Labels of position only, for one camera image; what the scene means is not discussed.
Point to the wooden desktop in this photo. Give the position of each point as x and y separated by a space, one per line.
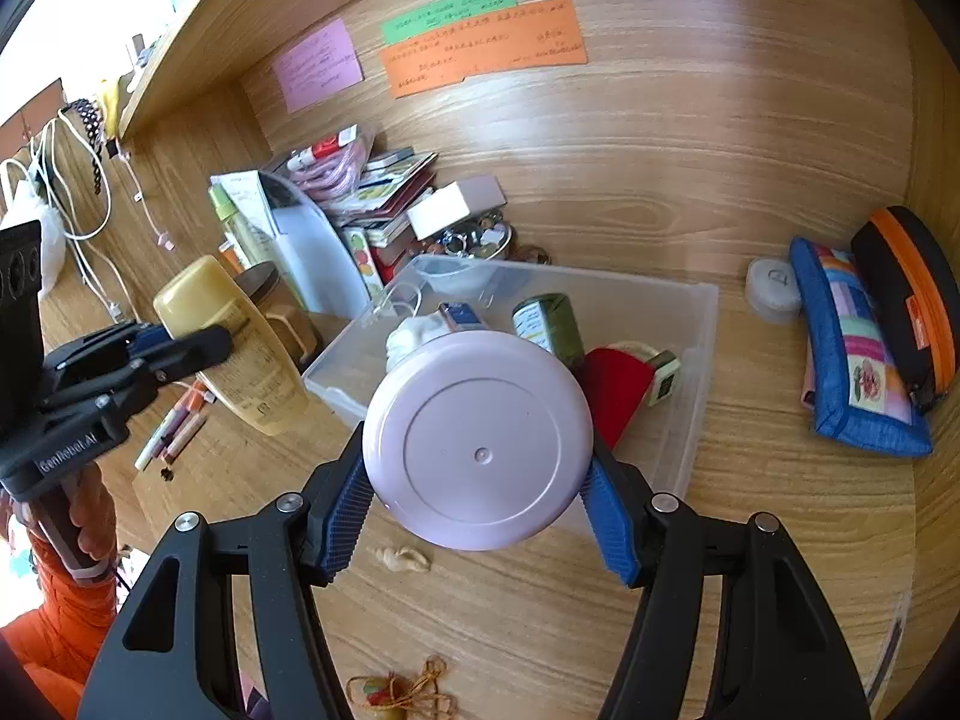
750 540

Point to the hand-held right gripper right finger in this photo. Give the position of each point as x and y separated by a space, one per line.
611 525

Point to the person's left forearm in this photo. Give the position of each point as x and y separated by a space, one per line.
52 615

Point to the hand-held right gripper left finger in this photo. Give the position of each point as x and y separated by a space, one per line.
345 517

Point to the fruit print box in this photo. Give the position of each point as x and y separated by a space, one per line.
364 262

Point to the translucent white file holder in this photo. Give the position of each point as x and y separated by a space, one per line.
307 255

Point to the orange paper note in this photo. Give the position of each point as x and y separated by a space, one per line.
487 56

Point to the blue patchwork pencil pouch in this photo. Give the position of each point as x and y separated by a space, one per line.
862 360

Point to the clear plastic bin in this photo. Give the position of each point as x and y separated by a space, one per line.
352 375

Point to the white plastic bag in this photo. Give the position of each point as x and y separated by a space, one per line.
49 240

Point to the metal bowl of trinkets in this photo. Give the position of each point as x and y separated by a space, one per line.
472 236

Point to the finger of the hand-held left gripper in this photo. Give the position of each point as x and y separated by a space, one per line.
187 356
120 337

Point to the yellow plastic bottle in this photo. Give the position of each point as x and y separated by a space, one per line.
247 375

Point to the green tin can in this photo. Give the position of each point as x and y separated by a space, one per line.
551 326

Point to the pink lidded jar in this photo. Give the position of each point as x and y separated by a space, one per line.
480 450

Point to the bunch of marker pens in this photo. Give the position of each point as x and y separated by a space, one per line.
180 420

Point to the small white round case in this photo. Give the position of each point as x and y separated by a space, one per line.
772 289

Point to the red white tube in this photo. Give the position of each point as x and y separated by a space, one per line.
322 148

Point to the green paper note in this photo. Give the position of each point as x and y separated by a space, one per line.
450 15

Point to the black dotted headband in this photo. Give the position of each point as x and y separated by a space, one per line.
91 120

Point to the small white labelled box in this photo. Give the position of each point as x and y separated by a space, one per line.
664 379

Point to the small blue box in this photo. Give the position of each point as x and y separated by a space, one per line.
461 315

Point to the person's left hand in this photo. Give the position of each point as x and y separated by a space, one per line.
94 510

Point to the brown mug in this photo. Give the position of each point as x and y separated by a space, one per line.
289 322

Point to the black orange zip case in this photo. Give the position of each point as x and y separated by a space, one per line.
892 292

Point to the green spray bottle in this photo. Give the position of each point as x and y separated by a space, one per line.
232 229

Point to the stack of books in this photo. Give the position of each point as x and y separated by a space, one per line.
397 191

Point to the pink paper note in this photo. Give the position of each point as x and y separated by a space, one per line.
315 67

